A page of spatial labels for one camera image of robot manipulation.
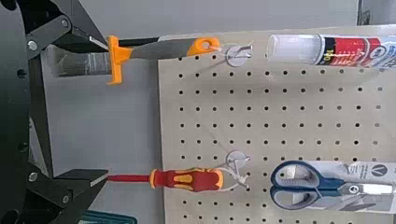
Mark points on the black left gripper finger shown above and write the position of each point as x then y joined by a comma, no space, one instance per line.
71,189
68,40

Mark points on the teal plastic object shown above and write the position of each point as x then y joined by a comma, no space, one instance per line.
106,218

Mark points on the grey backing panel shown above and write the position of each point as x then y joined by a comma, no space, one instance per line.
102,124

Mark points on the red yellow screwdriver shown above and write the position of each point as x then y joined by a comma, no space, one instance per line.
186,179

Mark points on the white pegboard hook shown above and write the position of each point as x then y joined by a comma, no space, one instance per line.
236,56
235,157

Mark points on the beige perforated pegboard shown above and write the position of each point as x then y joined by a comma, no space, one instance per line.
280,124

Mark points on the red white sealant tube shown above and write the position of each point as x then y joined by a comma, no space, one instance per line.
342,51

